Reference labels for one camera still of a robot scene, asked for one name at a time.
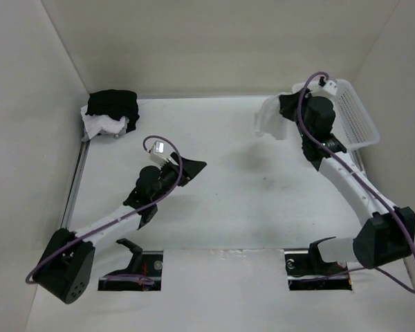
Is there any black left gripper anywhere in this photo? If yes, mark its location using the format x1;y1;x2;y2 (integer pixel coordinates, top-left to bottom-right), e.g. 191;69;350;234
151;153;205;203

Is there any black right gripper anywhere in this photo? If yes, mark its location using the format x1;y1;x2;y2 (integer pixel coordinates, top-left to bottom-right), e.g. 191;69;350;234
279;87;317;141

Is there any white garment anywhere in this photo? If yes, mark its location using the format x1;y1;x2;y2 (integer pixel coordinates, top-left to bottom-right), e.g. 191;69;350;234
254;93;288;140

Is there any black tank top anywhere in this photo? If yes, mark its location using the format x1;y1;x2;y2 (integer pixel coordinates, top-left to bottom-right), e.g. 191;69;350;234
86;89;140;133

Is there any white tank top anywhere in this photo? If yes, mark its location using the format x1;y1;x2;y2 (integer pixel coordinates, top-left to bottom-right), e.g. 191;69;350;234
80;105;129;142

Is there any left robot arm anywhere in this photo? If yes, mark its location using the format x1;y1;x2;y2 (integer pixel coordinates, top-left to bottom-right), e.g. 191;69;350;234
26;152;207;304

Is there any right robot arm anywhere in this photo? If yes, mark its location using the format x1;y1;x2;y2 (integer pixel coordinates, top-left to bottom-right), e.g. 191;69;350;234
277;89;415;274

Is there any white plastic laundry basket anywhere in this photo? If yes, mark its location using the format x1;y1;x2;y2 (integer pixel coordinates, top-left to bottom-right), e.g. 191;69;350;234
308;79;380;151

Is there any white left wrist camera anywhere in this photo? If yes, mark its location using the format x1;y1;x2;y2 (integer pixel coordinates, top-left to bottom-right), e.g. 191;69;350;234
149;140;168;167

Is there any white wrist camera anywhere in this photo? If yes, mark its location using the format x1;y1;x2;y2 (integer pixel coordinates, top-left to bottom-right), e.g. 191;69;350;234
149;140;168;167
319;76;338;96

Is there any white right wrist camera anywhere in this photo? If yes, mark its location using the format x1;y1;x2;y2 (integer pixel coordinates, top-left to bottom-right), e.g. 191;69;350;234
319;76;338;96

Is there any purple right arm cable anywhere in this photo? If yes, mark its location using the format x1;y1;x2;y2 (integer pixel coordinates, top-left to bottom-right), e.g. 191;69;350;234
293;71;415;295

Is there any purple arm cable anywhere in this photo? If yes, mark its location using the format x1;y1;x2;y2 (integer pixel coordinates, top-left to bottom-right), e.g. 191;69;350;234
293;71;415;295
26;135;184;286

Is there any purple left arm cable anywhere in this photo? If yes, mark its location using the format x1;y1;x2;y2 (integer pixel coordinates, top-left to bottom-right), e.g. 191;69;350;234
26;135;184;286

